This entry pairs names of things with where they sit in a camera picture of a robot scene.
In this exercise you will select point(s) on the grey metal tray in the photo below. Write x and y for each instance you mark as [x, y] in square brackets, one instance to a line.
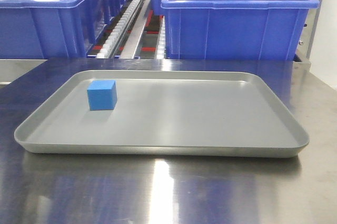
[166, 113]

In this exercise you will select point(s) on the white roller conveyor track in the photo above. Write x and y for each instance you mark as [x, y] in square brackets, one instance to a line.
[112, 44]

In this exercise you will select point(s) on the blue foam cube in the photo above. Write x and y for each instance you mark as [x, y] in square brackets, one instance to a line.
[102, 94]

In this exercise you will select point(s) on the blue plastic bin front right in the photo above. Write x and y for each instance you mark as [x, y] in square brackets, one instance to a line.
[234, 29]

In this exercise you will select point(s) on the blue plastic bin front left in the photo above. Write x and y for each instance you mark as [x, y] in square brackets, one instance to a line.
[41, 29]

